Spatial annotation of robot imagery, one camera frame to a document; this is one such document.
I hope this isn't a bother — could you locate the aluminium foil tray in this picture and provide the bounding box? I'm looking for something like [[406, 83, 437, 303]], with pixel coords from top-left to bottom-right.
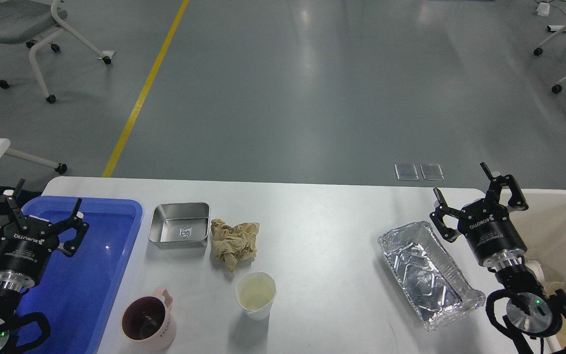
[[377, 220, 485, 331]]

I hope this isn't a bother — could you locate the grey office chair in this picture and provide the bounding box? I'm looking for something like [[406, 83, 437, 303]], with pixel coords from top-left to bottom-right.
[[0, 0, 114, 104]]

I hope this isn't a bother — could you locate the crumpled brown paper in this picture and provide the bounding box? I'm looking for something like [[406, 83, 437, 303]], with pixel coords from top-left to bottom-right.
[[210, 219, 260, 273]]

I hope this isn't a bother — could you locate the right floor socket plate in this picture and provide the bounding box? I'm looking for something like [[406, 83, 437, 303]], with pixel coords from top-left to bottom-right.
[[420, 164, 445, 181]]

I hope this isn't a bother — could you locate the blue plastic tray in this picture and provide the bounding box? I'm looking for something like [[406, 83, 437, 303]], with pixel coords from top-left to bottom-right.
[[17, 196, 143, 354]]

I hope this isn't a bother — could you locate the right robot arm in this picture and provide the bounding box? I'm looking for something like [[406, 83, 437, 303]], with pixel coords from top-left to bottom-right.
[[430, 163, 566, 354]]

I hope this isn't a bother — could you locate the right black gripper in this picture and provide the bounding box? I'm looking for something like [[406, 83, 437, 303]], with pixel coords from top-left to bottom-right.
[[429, 162, 529, 267]]

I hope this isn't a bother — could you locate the floor socket plate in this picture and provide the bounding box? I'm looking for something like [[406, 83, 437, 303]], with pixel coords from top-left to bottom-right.
[[420, 164, 445, 181], [395, 163, 420, 181]]

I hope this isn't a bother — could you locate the stainless steel rectangular dish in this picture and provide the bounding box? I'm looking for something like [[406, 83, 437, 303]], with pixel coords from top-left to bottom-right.
[[148, 202, 210, 249]]

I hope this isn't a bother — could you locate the left floor socket plate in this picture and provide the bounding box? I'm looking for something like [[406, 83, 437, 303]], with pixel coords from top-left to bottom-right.
[[395, 163, 420, 181]]

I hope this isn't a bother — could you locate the white paper cup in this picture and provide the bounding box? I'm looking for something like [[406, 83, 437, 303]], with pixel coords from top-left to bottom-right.
[[235, 272, 277, 321]]

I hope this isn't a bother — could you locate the beige plastic bin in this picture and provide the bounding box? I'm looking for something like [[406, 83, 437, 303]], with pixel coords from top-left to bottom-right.
[[510, 189, 566, 292]]

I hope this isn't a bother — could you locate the pink HOME mug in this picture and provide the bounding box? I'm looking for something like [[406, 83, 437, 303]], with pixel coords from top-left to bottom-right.
[[121, 287, 177, 352]]

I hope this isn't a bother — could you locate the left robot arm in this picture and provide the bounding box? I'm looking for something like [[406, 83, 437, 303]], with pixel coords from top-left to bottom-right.
[[0, 179, 88, 354]]

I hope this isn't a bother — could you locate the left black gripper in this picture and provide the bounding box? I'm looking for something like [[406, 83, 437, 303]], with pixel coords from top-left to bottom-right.
[[0, 179, 89, 292]]

